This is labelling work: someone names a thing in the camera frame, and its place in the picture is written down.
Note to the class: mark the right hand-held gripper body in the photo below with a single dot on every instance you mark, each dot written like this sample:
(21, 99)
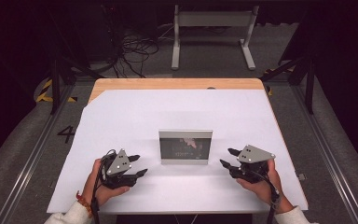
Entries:
(251, 165)

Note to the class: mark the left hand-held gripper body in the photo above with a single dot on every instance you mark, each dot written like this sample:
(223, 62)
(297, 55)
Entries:
(118, 169)

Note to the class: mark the person's right hand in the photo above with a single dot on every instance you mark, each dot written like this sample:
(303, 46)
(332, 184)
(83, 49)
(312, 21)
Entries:
(264, 189)

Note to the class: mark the person's left hand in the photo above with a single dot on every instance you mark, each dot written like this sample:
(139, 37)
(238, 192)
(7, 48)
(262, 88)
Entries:
(101, 193)

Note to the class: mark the white table sheet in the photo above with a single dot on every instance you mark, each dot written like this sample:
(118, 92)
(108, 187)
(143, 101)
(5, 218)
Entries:
(167, 112)

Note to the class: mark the yellow black floor tape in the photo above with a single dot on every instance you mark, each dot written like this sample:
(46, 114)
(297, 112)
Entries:
(45, 89)
(270, 91)

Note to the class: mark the black metal stand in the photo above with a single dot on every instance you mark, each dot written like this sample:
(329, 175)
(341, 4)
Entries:
(309, 90)
(55, 90)

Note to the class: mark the small grey table bracket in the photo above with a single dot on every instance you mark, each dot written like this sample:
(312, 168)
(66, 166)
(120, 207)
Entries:
(301, 176)

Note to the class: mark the metal floor rail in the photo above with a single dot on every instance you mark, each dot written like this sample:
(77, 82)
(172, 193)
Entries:
(329, 155)
(28, 161)

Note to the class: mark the white metal desk frame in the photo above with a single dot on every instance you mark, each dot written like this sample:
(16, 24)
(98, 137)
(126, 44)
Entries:
(211, 18)

